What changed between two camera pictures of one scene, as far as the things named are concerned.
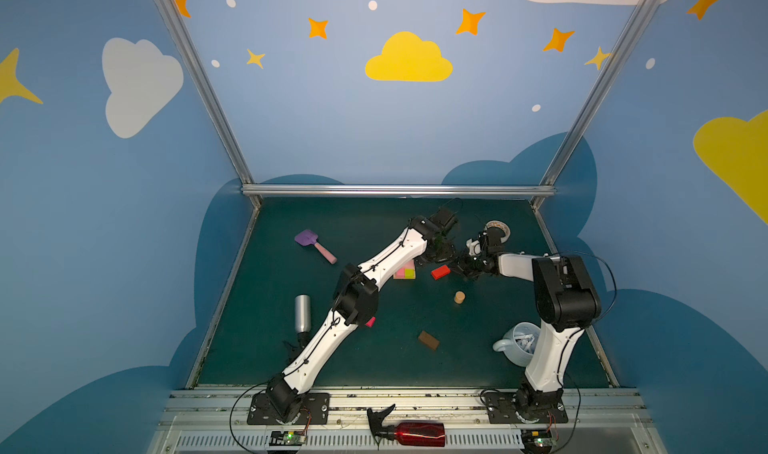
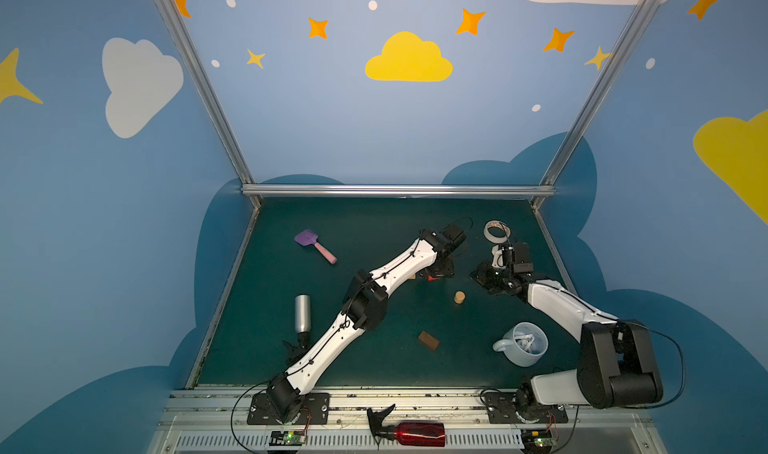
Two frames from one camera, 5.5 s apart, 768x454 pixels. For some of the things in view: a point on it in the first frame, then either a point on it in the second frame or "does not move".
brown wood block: [429, 340] does not move
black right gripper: [466, 263] to [489, 276]
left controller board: [287, 438] does not move
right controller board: [537, 441] does not move
